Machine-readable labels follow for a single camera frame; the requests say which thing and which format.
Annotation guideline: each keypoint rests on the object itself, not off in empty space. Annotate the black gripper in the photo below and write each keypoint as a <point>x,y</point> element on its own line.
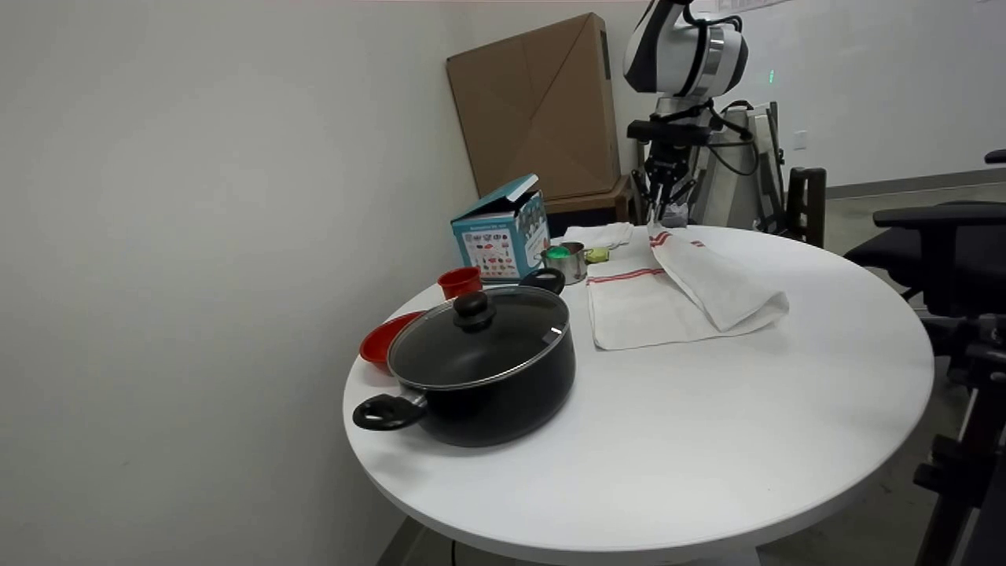
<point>672,165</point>

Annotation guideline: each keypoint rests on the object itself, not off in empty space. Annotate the white cloth with red stripes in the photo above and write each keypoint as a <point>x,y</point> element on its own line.
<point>724,288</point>

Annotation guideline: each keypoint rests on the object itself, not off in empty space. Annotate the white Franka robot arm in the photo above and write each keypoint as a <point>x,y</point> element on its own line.
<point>686,52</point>

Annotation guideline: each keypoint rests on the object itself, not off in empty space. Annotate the white folded napkin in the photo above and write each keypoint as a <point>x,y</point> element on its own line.
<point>601,234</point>

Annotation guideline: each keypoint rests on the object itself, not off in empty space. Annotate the yellow green sponge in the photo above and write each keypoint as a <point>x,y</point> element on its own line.
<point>600,253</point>

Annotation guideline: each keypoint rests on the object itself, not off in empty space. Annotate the large brown cardboard box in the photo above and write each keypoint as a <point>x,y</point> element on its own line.
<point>535,105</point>

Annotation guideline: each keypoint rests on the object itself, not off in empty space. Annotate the blue printed cardboard box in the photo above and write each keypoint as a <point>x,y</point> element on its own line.
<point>503,240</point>

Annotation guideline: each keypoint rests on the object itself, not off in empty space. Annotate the glass pot lid black knob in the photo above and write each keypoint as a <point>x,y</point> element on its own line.
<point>474,347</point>

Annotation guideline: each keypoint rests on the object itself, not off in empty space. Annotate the black cooking pot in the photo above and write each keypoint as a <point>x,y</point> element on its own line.
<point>503,404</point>

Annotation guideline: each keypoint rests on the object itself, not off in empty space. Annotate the red plate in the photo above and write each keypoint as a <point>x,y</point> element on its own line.
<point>380,340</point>

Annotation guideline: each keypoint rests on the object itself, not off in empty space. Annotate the black upright post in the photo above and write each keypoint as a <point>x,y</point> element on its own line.
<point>806,205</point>

